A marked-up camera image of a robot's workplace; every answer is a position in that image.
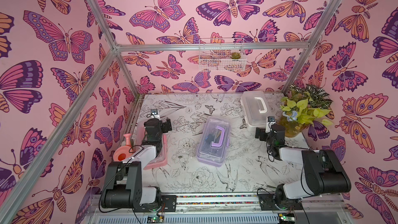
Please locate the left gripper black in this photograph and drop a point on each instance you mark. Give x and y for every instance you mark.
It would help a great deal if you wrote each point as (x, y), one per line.
(165, 129)

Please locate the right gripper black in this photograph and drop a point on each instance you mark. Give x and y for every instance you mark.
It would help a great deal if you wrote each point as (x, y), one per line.
(274, 128)

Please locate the pink toolbox clear lid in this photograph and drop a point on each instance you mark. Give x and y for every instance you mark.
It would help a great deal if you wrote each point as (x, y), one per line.
(161, 159)

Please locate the white toolbox clear lid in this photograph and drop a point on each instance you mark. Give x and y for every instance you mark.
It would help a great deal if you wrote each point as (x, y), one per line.
(255, 109)

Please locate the purple toolbox clear lid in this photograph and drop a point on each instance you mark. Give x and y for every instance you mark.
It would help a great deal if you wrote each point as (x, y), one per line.
(214, 144)

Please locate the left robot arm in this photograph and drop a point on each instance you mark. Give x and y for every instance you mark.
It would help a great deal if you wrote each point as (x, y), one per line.
(124, 179)

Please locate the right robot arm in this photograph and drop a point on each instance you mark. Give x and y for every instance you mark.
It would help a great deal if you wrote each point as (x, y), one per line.
(321, 172)

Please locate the pink watering can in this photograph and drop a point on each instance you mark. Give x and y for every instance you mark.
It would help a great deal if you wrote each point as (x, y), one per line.
(124, 151)

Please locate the potted green plant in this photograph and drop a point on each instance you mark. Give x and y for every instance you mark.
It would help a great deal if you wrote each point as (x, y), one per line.
(307, 107)

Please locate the small succulent in basket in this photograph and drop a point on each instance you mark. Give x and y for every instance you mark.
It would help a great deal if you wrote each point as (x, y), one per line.
(235, 55)

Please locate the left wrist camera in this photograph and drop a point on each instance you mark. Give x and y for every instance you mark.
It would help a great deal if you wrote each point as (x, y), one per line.
(154, 113)

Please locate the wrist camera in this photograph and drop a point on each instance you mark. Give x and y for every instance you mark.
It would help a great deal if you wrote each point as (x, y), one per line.
(154, 113)
(270, 121)

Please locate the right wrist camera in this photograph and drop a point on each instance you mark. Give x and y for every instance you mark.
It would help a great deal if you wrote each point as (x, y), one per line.
(270, 121)

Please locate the white wire basket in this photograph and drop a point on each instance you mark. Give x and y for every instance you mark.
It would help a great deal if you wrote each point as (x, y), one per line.
(215, 56)

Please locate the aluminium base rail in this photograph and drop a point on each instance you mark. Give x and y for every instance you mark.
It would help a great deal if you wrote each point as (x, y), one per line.
(256, 207)

